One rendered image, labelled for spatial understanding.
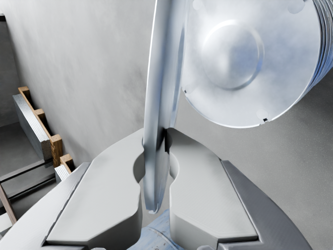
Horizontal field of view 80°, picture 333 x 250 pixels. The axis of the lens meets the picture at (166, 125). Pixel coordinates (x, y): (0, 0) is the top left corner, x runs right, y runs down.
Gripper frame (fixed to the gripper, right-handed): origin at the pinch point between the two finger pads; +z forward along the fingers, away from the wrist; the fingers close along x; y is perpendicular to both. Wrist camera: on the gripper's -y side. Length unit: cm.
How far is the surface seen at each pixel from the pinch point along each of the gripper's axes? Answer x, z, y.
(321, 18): 23.9, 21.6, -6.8
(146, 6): -7, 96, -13
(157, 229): -3, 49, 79
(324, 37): 25.4, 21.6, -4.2
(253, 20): 15.9, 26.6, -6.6
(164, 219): 0, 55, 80
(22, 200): -224, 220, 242
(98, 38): -41, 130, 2
